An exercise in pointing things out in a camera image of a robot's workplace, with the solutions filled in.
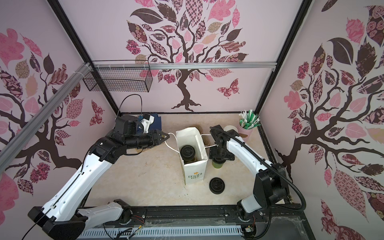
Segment aluminium rail wall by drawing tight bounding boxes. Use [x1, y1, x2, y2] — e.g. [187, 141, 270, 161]
[1, 63, 91, 173]
[94, 62, 277, 70]

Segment stack of black lids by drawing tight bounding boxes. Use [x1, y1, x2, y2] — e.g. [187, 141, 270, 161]
[209, 177, 225, 195]

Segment black wire basket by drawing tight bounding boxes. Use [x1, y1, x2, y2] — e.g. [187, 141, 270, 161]
[83, 60, 153, 93]

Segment stack of paper cups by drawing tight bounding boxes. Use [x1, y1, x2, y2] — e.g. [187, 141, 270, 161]
[224, 125, 238, 133]

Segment stack of pulp cup carriers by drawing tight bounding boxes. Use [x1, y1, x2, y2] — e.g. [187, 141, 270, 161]
[201, 134, 214, 148]

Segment aluminium rail back wall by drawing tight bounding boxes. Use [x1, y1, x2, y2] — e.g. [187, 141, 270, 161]
[94, 62, 277, 70]

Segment pink straw holder cup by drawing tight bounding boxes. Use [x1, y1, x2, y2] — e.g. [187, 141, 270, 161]
[238, 126, 253, 142]

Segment green paper coffee cup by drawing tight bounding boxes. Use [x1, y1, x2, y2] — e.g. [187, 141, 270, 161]
[212, 161, 224, 169]

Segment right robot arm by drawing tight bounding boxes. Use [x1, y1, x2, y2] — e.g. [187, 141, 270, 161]
[209, 125, 307, 221]

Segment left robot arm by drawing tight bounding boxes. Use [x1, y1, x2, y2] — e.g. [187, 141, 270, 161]
[28, 115, 170, 240]

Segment bundle of wrapped straws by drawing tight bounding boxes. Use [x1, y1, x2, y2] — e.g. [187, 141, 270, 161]
[239, 110, 261, 130]

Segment dark blue napkins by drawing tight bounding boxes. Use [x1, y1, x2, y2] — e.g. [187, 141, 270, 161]
[139, 114, 162, 131]

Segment white illustrated paper bag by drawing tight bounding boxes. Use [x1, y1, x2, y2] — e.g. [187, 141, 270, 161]
[168, 127, 213, 185]

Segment white slotted cable duct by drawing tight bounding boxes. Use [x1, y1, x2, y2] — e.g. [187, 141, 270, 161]
[78, 226, 243, 240]

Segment aluminium rail left wall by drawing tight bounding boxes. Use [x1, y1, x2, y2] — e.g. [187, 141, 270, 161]
[1, 63, 91, 173]

